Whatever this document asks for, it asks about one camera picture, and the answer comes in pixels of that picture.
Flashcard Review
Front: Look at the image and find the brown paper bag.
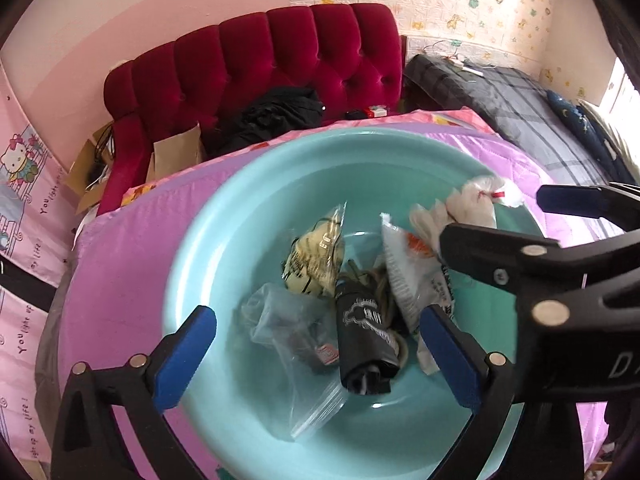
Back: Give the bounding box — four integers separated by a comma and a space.
146, 122, 207, 183

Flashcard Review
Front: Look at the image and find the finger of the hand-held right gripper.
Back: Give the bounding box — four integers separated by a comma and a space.
439, 222, 640, 332
537, 182, 640, 231

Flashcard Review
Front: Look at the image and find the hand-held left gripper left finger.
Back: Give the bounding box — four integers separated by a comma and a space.
50, 305, 218, 480

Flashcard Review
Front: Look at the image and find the white plastic bag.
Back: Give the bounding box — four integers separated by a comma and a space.
410, 175, 526, 261

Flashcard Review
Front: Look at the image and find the black foil packet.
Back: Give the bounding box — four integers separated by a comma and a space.
334, 272, 401, 395

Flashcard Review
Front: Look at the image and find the grey under cloth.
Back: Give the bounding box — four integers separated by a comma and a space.
37, 255, 78, 411

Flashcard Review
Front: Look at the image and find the long white tissue packet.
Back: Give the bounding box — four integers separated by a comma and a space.
380, 212, 456, 376

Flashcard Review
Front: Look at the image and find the black cable bundle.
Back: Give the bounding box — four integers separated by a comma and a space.
89, 127, 117, 186

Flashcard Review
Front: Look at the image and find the dark blue pillow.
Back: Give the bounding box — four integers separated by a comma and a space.
545, 89, 621, 161

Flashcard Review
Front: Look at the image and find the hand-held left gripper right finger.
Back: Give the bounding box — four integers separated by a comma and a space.
419, 304, 584, 480

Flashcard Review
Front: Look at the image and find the teal plastic basin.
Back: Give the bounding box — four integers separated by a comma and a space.
164, 127, 548, 480

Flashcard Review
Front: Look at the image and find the beige printed packet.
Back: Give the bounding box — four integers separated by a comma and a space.
282, 203, 348, 298

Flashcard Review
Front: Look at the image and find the white pillow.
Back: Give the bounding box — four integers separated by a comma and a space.
580, 100, 640, 181

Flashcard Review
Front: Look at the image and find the clear zip bag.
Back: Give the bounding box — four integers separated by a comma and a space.
242, 282, 348, 441

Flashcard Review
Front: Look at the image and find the pink printed sheet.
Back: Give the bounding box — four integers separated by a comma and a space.
120, 107, 501, 206

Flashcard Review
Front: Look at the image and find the pink cartoon curtain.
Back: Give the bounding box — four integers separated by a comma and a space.
0, 57, 68, 266
0, 285, 66, 466

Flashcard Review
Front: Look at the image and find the black clothing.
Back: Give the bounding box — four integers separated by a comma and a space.
207, 86, 326, 158

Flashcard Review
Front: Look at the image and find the white cable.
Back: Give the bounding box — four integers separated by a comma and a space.
425, 42, 486, 78

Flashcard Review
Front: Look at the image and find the grey plaid bedding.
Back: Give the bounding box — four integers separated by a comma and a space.
402, 52, 640, 191

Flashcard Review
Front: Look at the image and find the brown cardboard box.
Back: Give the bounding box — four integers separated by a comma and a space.
67, 122, 118, 213

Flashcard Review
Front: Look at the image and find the red tufted sofa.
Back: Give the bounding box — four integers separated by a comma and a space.
102, 2, 406, 216

